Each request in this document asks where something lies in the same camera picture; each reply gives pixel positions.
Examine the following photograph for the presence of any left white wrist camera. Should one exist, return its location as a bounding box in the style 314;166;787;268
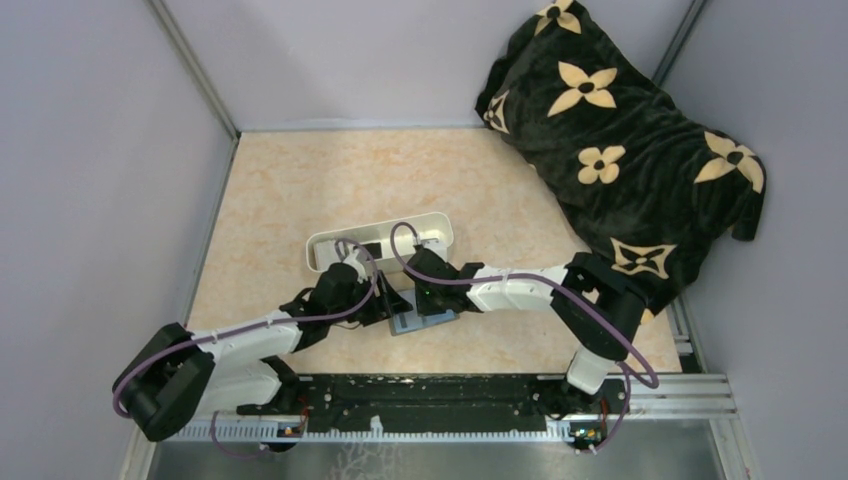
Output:
342;249;370;282

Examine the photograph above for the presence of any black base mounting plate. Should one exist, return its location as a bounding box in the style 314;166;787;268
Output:
236;374;624;434

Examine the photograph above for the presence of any white plastic tray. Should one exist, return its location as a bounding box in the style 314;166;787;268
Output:
305;212;455;273

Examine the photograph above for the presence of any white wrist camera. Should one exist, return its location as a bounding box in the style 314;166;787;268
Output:
414;236;449;258
342;249;370;282

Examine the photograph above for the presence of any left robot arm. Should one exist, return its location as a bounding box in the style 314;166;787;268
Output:
112;263;413;442

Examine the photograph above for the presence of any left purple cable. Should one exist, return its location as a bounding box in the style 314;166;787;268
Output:
111;238;382;460

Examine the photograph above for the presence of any stack of white cards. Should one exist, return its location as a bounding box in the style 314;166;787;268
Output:
312;239;348;271

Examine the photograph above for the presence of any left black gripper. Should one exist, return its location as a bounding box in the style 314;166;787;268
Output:
329;269;413;327

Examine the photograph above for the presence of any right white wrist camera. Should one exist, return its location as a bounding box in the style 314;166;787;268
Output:
414;236;449;258

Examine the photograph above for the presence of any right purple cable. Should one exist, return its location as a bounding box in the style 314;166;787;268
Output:
388;221;661;455

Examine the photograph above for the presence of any purple cable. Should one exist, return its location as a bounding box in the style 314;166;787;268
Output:
111;238;382;460
388;221;661;455

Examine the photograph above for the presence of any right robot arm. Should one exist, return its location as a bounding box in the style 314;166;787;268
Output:
404;247;647;412

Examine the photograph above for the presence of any aluminium frame rail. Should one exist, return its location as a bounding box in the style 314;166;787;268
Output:
162;374;737;443

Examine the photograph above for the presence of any dark credit card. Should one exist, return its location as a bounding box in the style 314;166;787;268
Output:
362;242;384;261

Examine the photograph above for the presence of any black floral blanket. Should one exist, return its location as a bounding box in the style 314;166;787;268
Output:
475;1;767;313

